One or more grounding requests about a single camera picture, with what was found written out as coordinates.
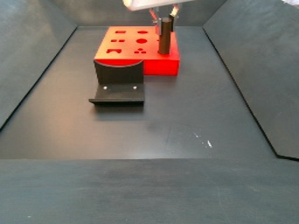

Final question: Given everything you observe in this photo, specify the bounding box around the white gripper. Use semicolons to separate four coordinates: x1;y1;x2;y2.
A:
123;0;193;36

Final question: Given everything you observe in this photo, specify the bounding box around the dark brown hexagonal peg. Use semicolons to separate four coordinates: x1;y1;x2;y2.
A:
159;17;173;55

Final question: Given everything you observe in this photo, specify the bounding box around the red shape insertion block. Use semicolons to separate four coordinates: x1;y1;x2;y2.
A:
95;26;181;76

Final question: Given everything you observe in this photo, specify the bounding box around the black curved holder stand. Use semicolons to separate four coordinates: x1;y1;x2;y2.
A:
89;61;146;105

